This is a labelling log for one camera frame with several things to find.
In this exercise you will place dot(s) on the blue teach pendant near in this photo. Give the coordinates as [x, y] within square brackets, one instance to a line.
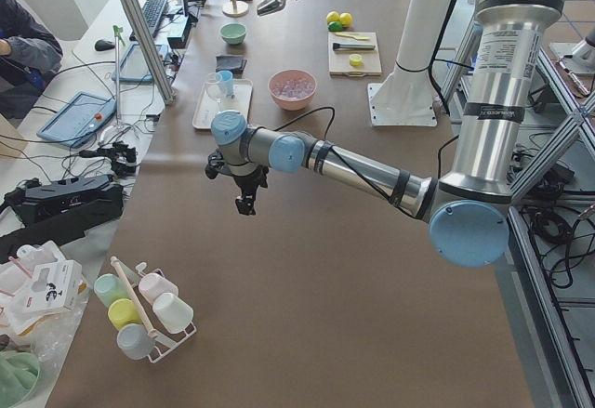
[77, 121]

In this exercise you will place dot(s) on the black computer mouse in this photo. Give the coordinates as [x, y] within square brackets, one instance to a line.
[104, 45]

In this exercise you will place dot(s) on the blue teach pendant far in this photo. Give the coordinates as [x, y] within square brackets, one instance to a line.
[132, 67]

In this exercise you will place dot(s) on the steel ice scoop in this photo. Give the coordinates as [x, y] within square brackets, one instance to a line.
[267, 7]

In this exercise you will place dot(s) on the light blue cup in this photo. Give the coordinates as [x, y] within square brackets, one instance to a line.
[226, 82]

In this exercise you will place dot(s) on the seated person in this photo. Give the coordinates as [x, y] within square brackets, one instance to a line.
[31, 56]

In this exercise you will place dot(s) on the grey folded cloth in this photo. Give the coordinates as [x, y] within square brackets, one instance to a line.
[233, 63]

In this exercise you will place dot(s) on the aluminium frame post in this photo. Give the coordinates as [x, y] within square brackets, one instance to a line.
[138, 23]

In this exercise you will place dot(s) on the black keyboard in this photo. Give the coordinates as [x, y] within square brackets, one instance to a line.
[153, 12]

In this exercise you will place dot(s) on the clear wine glass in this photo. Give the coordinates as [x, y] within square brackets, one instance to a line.
[214, 91]

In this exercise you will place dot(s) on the wooden cup tree stand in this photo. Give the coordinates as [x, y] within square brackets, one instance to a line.
[235, 8]

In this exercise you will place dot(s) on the yellow plastic knife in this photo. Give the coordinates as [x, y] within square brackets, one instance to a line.
[353, 36]

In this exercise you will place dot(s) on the black gripper bowl arm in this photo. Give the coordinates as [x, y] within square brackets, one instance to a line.
[248, 183]

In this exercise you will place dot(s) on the blue teach pendant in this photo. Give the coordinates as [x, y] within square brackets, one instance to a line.
[132, 67]
[77, 121]

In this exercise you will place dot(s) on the steel muddler black tip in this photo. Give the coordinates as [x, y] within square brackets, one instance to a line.
[352, 47]

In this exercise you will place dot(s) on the yellow lemon lower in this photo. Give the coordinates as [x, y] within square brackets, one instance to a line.
[332, 16]

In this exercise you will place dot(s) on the pink bowl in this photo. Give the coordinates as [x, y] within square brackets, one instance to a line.
[291, 105]

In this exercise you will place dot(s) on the green lime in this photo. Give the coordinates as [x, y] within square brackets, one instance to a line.
[335, 26]

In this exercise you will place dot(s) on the white product box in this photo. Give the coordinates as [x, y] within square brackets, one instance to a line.
[54, 288]

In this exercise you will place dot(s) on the cream serving tray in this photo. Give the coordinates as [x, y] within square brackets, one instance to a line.
[207, 108]

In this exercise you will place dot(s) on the pile of clear ice cubes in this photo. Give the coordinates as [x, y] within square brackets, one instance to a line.
[293, 89]

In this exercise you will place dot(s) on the wooden cutting board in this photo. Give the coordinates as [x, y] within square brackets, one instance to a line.
[338, 61]

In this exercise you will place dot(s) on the white rack with cups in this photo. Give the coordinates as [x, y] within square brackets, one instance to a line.
[150, 319]

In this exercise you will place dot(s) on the green bowl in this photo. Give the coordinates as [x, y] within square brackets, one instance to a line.
[233, 33]

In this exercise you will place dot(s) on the half lemon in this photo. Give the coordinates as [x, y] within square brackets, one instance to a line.
[355, 60]

